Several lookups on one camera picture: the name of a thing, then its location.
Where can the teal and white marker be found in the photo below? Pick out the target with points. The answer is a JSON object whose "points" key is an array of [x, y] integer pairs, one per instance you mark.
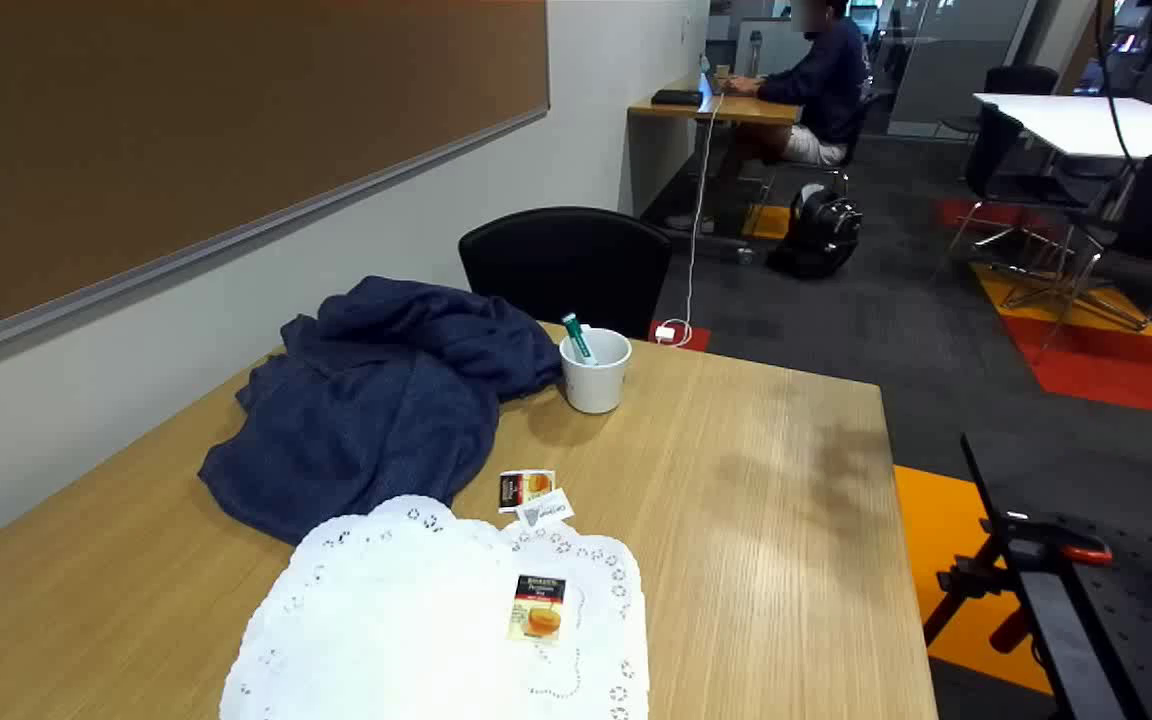
{"points": [[578, 332]]}

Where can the dark blue cloth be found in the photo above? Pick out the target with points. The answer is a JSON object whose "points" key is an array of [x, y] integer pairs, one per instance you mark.
{"points": [[360, 413]]}

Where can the open laptop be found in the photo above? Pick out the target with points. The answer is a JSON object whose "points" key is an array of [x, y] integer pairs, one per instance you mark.
{"points": [[678, 99]]}

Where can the wooden desk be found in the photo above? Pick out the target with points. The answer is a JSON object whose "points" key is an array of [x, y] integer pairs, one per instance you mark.
{"points": [[740, 115]]}

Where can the white meeting table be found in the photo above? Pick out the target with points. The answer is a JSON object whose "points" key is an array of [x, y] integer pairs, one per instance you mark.
{"points": [[1083, 120]]}

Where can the black office chair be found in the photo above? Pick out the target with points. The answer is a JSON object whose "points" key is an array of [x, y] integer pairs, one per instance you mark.
{"points": [[563, 266]]}

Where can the black backpack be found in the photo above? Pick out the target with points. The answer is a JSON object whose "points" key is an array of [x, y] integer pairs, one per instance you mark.
{"points": [[817, 238]]}

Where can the white mug cup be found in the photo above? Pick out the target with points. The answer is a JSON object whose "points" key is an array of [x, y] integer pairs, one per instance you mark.
{"points": [[598, 382]]}

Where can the seated person in dark sweater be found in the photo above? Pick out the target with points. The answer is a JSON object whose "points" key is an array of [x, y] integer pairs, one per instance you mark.
{"points": [[828, 83]]}

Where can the black perforated breadboard plate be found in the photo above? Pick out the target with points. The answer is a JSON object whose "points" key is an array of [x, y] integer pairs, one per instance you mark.
{"points": [[1139, 645]]}

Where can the brown cork board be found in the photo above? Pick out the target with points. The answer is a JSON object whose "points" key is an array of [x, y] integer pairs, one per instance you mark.
{"points": [[203, 120]]}

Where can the white paper lace doily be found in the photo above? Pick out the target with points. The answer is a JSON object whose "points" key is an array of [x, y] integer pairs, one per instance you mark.
{"points": [[402, 624]]}

